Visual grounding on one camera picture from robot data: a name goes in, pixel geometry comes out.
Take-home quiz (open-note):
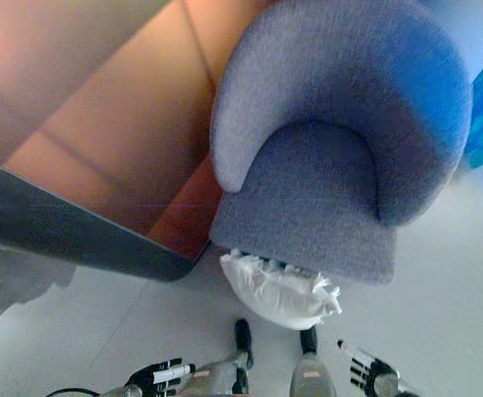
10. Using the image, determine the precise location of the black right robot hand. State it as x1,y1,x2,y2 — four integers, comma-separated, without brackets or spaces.
336,338,402,395

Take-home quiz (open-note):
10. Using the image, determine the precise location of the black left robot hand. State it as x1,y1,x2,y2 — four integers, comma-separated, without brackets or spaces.
124,357,197,397

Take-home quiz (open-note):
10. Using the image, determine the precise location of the white pillow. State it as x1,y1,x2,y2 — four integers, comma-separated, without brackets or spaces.
218,247,344,331

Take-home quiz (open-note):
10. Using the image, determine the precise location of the blue-grey fabric armchair sofa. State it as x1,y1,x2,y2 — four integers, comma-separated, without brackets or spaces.
208,0,474,287

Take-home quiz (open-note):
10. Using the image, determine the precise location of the silver right robot leg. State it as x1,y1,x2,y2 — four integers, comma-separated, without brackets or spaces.
289,352,338,397

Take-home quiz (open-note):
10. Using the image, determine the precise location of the silver robot leg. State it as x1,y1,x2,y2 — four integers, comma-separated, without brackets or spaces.
289,352,338,397
189,350,255,397

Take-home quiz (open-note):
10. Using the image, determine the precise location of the silver left robot leg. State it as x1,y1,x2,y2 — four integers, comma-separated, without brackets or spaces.
189,350,255,397

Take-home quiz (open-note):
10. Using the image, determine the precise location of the black right robot foot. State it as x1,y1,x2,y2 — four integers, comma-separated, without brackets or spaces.
299,325,319,356

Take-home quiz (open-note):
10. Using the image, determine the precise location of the black robot foot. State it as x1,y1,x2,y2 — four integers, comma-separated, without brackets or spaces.
233,318,254,370
299,325,319,356

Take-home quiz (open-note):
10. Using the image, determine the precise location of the black left robot foot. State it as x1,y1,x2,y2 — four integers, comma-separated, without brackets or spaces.
233,318,254,370

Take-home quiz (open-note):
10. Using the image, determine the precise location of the dark table with black edge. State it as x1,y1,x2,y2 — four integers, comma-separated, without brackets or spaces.
0,155,213,286

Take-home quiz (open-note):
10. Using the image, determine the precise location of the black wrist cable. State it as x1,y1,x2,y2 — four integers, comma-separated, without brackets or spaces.
45,386,111,397

